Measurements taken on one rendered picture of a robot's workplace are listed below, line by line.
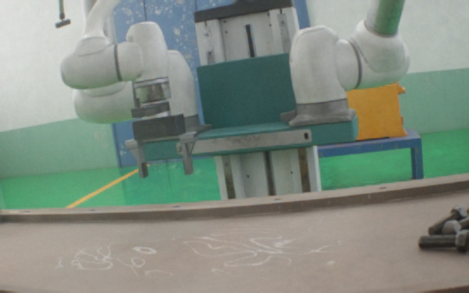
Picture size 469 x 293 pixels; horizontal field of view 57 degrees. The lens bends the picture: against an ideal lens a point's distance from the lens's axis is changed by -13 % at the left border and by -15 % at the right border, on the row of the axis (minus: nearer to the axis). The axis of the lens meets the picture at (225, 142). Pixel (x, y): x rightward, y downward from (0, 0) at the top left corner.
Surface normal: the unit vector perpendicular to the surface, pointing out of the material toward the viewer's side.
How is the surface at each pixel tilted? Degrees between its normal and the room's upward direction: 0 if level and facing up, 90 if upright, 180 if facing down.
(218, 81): 90
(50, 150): 90
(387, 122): 90
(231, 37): 90
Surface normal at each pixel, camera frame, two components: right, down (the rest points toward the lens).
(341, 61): 0.26, 0.04
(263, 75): -0.33, 0.18
